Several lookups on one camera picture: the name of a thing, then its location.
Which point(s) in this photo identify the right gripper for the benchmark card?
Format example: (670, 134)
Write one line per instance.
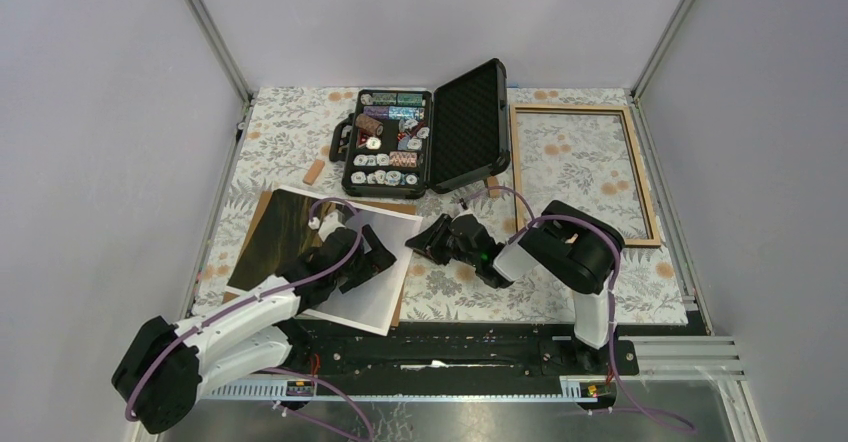
(430, 240)

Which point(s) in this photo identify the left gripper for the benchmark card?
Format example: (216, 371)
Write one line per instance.
(375, 260)

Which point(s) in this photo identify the landscape photo print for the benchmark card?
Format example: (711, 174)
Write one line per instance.
(301, 268)

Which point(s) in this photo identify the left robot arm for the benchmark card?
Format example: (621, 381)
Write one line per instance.
(168, 366)

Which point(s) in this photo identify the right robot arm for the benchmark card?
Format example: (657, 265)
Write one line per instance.
(580, 251)

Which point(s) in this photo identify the small wooden block right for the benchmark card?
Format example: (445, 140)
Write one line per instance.
(492, 185)

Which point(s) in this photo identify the orange poker chip stack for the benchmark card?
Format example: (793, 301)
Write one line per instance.
(404, 159)

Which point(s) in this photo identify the black poker chip case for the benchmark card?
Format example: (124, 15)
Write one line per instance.
(460, 132)

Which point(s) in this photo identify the wooden block left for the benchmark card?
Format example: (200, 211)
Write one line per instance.
(314, 172)

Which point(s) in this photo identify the brown poker chip stack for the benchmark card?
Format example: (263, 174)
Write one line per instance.
(369, 125)

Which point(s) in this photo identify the floral tablecloth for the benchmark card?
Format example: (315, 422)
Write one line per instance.
(290, 127)

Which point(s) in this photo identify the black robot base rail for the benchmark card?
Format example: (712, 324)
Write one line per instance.
(458, 360)

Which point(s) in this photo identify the wooden picture frame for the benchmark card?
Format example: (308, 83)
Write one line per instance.
(588, 157)

